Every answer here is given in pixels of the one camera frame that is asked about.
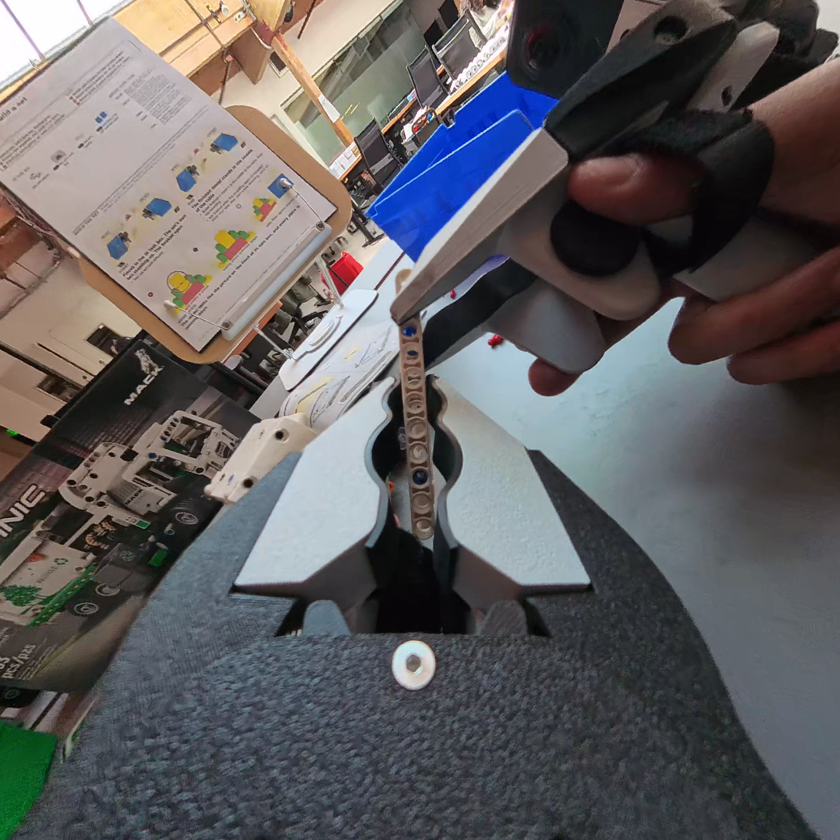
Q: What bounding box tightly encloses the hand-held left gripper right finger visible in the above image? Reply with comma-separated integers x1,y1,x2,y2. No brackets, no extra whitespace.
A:
430,378,592,609

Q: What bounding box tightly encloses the printed instruction sheet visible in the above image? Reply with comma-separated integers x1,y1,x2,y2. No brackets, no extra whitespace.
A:
0,16,337,353

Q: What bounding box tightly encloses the wooden clipboard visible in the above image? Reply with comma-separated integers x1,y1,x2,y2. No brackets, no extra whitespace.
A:
77,104,357,366

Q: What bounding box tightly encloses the person's right hand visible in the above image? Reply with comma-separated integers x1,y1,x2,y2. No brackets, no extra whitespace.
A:
528,59,840,399

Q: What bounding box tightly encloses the white stand base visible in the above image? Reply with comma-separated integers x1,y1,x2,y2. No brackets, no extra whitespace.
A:
279,289,382,396

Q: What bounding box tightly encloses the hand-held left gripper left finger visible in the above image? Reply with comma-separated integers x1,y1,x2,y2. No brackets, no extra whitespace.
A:
234,375,403,609

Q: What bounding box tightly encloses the dark lego set box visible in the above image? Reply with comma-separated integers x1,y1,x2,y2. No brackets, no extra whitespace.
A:
0,338,265,691

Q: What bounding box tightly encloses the tan Lego Technic beam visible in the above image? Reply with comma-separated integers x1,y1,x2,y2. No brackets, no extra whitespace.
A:
395,269,438,541

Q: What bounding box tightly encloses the blue plastic bin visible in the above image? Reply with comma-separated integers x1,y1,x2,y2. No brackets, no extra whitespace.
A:
364,71,560,263

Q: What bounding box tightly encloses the green plastic bin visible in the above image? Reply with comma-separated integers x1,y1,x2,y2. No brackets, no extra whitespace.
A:
0,718,60,840

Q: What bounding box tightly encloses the instruction booklet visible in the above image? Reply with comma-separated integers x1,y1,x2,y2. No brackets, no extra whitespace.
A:
279,322,403,429

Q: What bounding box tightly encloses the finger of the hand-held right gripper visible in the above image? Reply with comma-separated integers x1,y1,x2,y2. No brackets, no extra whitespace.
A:
420,259,609,376
391,126,573,327

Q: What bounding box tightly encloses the white green lego truck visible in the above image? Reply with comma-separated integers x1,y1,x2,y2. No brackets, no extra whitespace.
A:
205,415,320,505

